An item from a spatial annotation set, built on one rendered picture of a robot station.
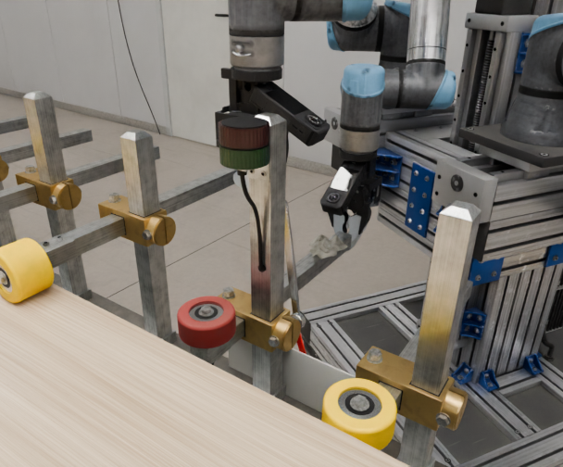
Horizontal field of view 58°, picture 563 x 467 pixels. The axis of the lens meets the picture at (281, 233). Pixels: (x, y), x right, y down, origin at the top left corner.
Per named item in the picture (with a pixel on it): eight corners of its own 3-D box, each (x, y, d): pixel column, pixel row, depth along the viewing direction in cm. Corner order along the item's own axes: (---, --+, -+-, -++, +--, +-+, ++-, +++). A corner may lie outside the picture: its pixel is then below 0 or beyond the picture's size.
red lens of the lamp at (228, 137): (240, 132, 64) (240, 114, 64) (279, 140, 61) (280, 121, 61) (208, 143, 60) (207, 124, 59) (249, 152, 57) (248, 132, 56)
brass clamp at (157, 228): (126, 219, 93) (122, 193, 91) (180, 238, 87) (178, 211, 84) (98, 231, 89) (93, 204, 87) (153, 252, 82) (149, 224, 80)
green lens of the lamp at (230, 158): (241, 151, 66) (240, 133, 65) (279, 159, 63) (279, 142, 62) (209, 163, 61) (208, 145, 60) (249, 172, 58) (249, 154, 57)
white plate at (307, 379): (231, 364, 91) (229, 318, 87) (363, 430, 78) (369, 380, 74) (229, 366, 91) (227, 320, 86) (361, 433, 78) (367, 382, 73)
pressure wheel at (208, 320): (207, 348, 80) (204, 286, 75) (248, 368, 76) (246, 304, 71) (170, 377, 74) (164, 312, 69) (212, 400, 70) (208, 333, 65)
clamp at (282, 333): (232, 311, 85) (231, 285, 83) (301, 340, 78) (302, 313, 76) (209, 328, 81) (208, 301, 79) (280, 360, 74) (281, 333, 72)
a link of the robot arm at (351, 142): (369, 134, 91) (330, 127, 95) (367, 159, 93) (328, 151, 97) (386, 126, 97) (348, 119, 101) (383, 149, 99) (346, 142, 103)
